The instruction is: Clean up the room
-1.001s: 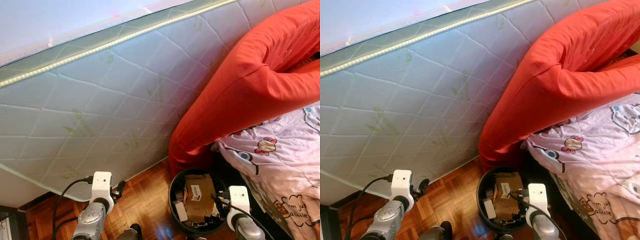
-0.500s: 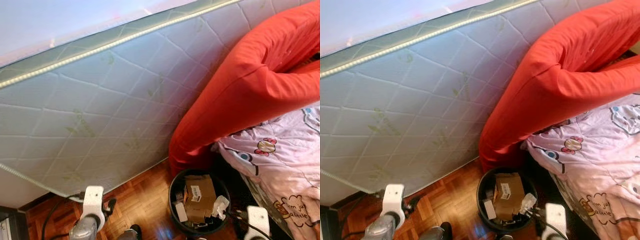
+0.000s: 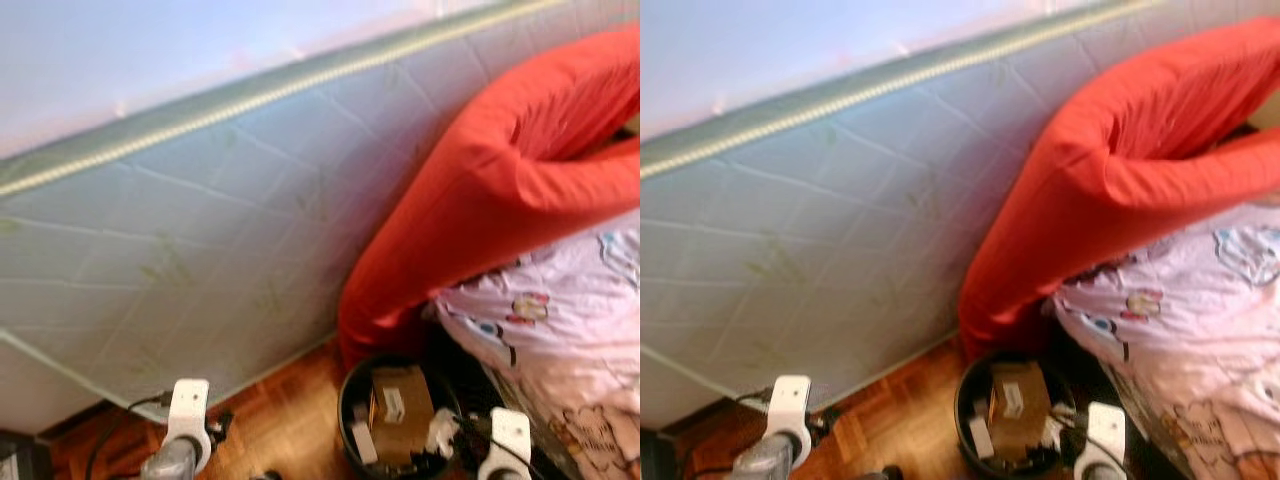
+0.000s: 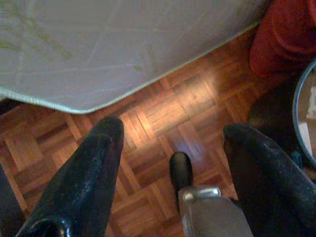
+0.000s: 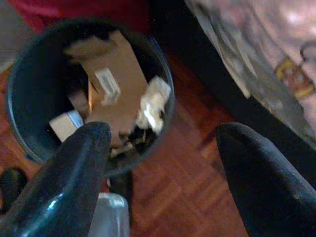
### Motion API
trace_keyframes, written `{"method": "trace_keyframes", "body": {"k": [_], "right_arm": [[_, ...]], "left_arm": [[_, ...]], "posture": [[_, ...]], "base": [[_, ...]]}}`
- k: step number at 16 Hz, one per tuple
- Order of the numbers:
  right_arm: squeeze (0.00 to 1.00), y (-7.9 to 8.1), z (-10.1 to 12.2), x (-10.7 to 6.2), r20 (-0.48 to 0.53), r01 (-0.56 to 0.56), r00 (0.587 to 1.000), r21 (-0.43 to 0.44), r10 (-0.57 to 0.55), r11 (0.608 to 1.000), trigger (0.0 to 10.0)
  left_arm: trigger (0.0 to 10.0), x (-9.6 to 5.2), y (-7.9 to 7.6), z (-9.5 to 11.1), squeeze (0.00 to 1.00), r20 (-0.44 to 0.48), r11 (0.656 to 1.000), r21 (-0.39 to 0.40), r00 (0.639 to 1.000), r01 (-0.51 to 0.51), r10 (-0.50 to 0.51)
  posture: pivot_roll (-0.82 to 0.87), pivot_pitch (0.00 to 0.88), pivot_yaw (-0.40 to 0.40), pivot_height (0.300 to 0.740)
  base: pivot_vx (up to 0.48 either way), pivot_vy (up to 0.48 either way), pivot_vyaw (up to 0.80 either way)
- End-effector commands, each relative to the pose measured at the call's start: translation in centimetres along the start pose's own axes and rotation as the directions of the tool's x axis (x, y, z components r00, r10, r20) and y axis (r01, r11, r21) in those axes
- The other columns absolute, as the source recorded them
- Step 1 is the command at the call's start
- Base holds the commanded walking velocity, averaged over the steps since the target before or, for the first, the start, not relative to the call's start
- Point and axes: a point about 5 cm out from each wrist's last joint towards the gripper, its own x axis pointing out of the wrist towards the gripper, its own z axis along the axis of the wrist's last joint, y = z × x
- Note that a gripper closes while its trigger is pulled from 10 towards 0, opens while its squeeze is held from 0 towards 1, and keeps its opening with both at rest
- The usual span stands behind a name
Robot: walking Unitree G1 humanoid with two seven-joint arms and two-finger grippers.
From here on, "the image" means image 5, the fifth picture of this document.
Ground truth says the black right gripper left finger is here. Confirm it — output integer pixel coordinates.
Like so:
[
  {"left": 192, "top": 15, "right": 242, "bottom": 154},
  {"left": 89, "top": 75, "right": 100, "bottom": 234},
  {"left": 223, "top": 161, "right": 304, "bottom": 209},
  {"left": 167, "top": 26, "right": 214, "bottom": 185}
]
[{"left": 0, "top": 120, "right": 112, "bottom": 237}]

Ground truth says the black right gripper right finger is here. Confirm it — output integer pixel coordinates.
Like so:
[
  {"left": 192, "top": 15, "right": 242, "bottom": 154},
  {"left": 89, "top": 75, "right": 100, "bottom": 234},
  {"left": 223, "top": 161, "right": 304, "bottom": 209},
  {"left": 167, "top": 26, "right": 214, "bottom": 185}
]
[{"left": 216, "top": 122, "right": 316, "bottom": 237}]

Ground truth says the white tissue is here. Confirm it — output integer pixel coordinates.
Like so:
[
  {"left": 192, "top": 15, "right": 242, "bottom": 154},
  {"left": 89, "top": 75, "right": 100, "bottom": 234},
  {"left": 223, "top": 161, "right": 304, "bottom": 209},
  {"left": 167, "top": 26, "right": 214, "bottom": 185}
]
[{"left": 135, "top": 76, "right": 172, "bottom": 133}]

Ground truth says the pink cartoon print quilt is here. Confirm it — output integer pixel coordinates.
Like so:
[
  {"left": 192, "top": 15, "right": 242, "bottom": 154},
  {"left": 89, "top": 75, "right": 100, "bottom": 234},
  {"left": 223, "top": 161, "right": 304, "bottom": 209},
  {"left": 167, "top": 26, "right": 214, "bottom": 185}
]
[{"left": 185, "top": 0, "right": 316, "bottom": 149}]

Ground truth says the silver right robot leg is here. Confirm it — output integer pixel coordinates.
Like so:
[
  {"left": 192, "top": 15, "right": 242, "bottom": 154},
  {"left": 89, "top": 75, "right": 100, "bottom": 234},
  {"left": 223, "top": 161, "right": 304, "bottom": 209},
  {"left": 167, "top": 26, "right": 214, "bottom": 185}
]
[{"left": 87, "top": 192, "right": 131, "bottom": 237}]

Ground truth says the small white box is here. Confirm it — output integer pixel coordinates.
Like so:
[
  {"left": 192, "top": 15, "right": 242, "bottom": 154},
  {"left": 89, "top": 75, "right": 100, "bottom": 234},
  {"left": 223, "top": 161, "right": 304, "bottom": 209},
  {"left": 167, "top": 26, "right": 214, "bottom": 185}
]
[{"left": 49, "top": 110, "right": 84, "bottom": 144}]

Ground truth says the black round waste bin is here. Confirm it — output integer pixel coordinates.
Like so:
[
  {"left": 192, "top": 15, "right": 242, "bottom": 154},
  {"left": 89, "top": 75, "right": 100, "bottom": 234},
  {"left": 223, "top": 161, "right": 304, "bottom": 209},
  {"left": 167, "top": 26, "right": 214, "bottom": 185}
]
[{"left": 7, "top": 18, "right": 175, "bottom": 177}]

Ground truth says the white barcode label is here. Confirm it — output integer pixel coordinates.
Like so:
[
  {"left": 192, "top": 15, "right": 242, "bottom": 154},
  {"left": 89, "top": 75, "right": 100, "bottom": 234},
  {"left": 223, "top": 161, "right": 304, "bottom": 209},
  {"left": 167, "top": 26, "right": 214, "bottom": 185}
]
[{"left": 95, "top": 68, "right": 121, "bottom": 106}]

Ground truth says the brown cardboard piece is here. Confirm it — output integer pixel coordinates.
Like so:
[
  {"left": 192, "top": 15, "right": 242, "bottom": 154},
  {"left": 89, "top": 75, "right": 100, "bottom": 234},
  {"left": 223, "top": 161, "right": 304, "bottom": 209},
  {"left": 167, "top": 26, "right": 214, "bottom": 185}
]
[{"left": 64, "top": 31, "right": 149, "bottom": 149}]

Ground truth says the dark bed frame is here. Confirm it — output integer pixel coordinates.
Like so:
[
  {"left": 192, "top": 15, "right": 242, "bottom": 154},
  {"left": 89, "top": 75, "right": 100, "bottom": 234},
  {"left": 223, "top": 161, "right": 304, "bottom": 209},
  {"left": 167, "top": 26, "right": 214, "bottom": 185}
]
[{"left": 148, "top": 0, "right": 316, "bottom": 183}]

